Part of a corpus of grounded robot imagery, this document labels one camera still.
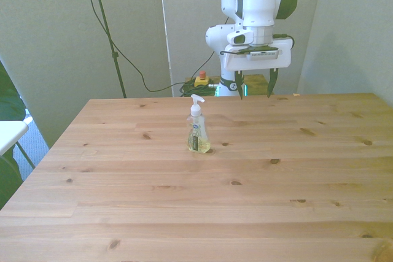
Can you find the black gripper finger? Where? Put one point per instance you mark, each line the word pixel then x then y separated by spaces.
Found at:
pixel 239 85
pixel 272 85

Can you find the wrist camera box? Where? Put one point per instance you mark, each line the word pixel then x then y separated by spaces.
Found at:
pixel 262 54

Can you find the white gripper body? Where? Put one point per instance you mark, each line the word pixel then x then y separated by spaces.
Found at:
pixel 261 62

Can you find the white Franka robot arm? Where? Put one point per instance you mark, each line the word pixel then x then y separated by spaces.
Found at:
pixel 258 4

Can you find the yellow emergency stop button box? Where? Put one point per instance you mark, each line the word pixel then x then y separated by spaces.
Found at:
pixel 201 82

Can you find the dark camera tripod stand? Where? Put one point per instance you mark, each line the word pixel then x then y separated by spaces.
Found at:
pixel 106 25

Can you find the white chair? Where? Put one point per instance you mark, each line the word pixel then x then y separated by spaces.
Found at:
pixel 9 133

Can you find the clear yellow sanitizer pump bottle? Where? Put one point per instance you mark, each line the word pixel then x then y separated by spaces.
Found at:
pixel 196 140

